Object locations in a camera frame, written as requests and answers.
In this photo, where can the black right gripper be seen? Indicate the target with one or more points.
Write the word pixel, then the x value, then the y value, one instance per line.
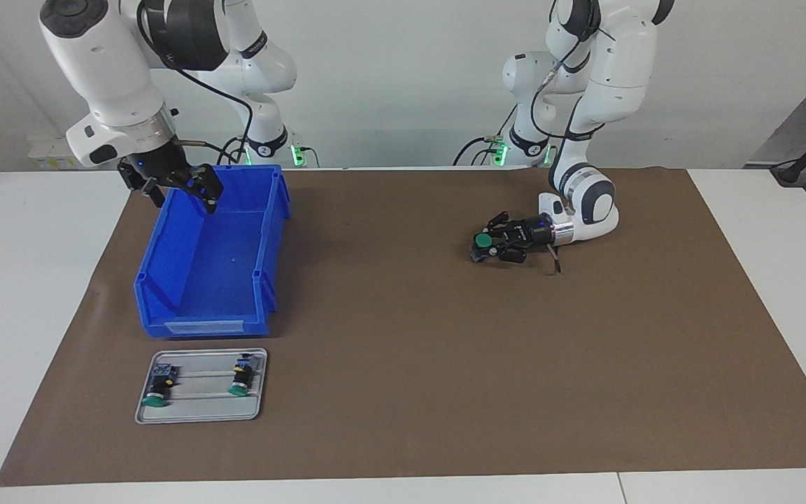
pixel 154 164

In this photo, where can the white box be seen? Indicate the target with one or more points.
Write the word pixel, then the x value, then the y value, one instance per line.
pixel 50 157

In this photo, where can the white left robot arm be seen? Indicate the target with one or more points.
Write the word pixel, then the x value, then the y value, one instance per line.
pixel 620 63

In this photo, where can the green push button switch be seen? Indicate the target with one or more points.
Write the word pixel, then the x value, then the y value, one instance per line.
pixel 242 374
pixel 483 241

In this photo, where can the green push button patterned block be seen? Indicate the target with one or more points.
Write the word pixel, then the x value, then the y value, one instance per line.
pixel 159 383

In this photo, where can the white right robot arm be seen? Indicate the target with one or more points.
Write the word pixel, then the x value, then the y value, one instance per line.
pixel 105 63

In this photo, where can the grey metal tray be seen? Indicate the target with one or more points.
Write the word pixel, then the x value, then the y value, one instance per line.
pixel 200 409

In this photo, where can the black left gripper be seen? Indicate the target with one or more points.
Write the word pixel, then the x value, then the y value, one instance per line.
pixel 532 231

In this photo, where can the brown table mat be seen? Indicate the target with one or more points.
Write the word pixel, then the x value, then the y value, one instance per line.
pixel 480 385

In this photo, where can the blue plastic storage bin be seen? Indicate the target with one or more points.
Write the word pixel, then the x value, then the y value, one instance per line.
pixel 214 280

